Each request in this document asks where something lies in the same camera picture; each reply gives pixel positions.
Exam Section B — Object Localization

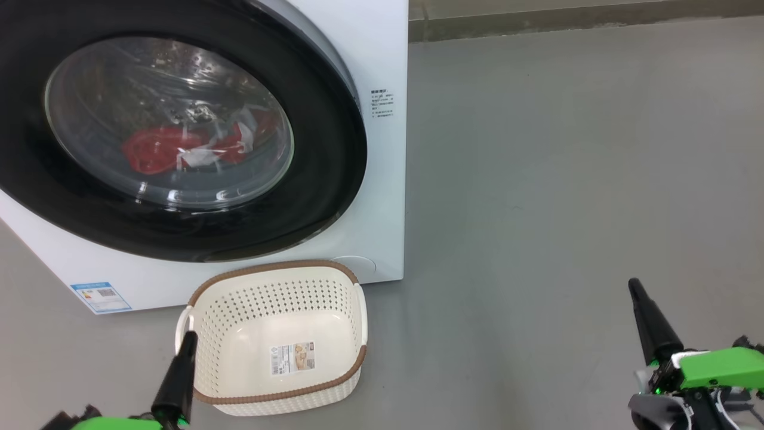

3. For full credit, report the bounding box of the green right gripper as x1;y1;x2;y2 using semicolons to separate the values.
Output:
628;278;764;395

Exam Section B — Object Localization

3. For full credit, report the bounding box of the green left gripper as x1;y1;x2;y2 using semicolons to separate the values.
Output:
70;330;199;430

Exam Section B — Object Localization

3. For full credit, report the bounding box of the white and red garment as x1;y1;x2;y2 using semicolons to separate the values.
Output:
178;107;276;172

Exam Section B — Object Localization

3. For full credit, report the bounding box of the round black washer door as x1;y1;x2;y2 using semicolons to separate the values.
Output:
0;0;368;263

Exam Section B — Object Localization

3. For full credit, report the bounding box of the cream basket with brown rim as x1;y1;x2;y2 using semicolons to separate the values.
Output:
175;259;369;417

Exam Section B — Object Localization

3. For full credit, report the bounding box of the white product label sticker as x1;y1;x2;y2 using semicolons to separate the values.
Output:
272;342;316;376

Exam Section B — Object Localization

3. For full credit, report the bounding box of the white washing machine body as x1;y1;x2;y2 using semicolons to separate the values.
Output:
0;0;409;315

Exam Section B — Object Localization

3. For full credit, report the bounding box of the blue energy label sticker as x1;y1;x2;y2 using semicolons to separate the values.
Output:
70;282;133;315

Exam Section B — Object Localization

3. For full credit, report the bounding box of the round white filter cover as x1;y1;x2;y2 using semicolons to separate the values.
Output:
330;256;377;280

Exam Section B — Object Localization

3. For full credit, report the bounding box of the small printed text label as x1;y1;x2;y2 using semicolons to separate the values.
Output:
370;90;396;119

